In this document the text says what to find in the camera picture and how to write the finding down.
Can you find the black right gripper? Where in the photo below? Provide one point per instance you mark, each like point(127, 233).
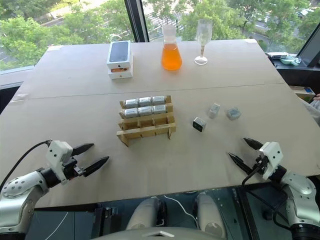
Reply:
point(260, 165)

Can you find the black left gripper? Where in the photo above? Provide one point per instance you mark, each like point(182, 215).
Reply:
point(71, 167)

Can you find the wooden slotted rack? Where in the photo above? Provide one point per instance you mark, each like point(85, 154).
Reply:
point(147, 127)

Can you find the white phone box, orange print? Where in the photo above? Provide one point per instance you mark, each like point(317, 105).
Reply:
point(120, 74)

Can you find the white phone box, black print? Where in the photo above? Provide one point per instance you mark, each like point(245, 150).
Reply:
point(119, 53)

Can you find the white rounded robot leg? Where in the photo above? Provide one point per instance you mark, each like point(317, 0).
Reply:
point(208, 215)
point(142, 215)

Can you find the mint green case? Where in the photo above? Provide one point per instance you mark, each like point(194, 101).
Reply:
point(290, 61)

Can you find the white flat device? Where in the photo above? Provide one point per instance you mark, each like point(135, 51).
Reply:
point(280, 55)

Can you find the grey robot torso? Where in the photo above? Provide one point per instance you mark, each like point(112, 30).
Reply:
point(160, 233)

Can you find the flask with orange liquid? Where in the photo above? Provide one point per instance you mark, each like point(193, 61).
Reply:
point(171, 57)

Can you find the clear wine glass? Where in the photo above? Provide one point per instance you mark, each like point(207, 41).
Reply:
point(204, 30)

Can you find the black window frame post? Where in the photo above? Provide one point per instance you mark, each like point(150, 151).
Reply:
point(136, 20)

